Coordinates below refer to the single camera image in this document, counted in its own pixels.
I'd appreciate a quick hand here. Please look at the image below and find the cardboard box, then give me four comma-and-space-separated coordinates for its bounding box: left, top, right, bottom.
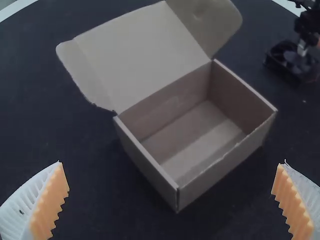
55, 0, 279, 214

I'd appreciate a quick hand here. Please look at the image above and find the black mat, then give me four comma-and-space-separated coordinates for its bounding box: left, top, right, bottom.
0, 0, 320, 240

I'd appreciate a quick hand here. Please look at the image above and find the black square fan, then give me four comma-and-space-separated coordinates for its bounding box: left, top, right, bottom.
262, 41, 320, 88

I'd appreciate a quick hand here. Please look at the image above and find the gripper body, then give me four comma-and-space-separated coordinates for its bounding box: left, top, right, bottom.
293, 9, 320, 48

